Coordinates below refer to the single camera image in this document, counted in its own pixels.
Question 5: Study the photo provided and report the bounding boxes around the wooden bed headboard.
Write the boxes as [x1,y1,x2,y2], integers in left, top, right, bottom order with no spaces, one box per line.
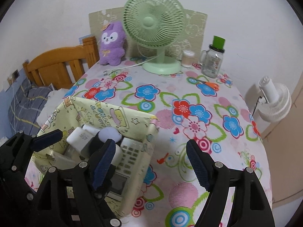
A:
[23,36,100,89]

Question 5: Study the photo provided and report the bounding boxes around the white square charger cube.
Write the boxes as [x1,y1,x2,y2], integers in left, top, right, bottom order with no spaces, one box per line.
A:
[82,124,101,136]

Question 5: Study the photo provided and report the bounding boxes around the floral tablecloth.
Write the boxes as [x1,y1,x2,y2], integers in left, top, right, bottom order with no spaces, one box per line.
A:
[63,58,272,226]

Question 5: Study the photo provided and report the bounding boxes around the white oval earbud case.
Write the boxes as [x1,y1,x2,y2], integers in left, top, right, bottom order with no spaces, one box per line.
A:
[111,145,123,166]

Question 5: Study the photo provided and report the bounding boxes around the white remote control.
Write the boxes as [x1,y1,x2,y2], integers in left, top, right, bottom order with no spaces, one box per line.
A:
[108,137,143,202]

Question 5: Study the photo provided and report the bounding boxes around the white 45W charger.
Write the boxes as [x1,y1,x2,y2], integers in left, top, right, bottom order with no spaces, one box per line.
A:
[67,127,94,158]

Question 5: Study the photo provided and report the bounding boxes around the white fan power cable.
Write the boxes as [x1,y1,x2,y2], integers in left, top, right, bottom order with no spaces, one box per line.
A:
[104,55,159,75]

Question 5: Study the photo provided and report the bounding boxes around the blue plaid bedding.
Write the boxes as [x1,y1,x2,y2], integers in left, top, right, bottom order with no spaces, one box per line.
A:
[8,79,52,135]

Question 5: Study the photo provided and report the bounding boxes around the small grey round ball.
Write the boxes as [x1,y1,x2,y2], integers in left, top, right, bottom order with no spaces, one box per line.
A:
[98,127,122,143]

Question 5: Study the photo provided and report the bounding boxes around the purple plush toy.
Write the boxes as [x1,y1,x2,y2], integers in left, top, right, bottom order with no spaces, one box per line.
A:
[99,21,126,66]

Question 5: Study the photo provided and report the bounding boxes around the beige door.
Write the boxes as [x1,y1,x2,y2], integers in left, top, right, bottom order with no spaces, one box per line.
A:
[263,77,303,208]

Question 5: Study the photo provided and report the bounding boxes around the yellow cartoon fabric box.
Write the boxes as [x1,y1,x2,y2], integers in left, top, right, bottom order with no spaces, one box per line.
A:
[32,96,159,217]

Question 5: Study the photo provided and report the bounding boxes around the orange handled scissors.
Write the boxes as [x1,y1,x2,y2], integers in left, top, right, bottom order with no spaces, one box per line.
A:
[196,79,219,91]

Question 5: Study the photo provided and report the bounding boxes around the white standing fan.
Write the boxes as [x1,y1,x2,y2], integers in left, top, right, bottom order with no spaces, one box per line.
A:
[256,75,292,123]

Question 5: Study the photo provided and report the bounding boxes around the white cloth on bed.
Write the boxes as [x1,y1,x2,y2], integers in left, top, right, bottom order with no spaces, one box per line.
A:
[37,88,68,127]

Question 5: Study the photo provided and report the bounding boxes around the cotton swab container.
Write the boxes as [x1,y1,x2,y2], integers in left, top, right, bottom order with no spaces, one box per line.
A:
[181,50,195,68]

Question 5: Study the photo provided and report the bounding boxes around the green desk fan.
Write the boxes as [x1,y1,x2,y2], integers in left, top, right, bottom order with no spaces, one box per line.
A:
[122,0,185,75]

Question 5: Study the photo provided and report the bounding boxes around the beige cartoon board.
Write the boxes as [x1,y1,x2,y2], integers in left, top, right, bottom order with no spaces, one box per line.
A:
[88,7,208,60]

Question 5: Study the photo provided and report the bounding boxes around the black oval case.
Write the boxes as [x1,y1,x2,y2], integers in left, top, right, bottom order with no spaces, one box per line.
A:
[88,134,104,157]

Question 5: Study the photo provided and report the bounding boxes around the glass jar mug green lid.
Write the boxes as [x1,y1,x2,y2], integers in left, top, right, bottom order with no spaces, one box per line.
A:
[199,36,226,79]

